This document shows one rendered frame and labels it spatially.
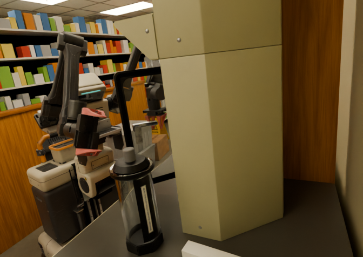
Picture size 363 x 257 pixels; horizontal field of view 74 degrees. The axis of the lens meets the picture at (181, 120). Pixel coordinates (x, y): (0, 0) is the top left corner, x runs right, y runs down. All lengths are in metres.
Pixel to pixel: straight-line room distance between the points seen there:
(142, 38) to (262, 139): 0.38
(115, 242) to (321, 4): 0.89
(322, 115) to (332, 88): 0.09
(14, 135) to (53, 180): 0.90
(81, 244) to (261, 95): 0.63
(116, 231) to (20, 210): 1.98
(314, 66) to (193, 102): 0.45
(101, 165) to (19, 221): 1.30
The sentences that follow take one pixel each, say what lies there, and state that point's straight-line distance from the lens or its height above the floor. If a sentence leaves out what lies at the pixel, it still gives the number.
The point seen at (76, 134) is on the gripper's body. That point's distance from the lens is 0.78.
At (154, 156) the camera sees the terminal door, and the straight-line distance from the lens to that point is 0.84.
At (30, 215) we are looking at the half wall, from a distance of 2.78.
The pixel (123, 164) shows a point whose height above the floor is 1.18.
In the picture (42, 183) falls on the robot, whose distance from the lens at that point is 1.77.
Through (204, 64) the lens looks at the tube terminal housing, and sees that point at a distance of 0.52.
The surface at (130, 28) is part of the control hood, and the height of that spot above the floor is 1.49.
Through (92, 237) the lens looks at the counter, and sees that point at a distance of 0.81.
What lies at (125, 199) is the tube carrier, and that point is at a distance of 0.62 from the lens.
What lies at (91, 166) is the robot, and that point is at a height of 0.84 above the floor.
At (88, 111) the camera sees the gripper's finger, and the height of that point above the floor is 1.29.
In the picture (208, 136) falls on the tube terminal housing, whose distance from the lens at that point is 0.56.
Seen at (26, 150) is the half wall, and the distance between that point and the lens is 2.63.
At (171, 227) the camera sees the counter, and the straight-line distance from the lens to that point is 0.76.
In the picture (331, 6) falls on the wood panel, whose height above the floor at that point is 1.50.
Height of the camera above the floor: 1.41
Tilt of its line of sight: 14 degrees down
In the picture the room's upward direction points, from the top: 7 degrees counter-clockwise
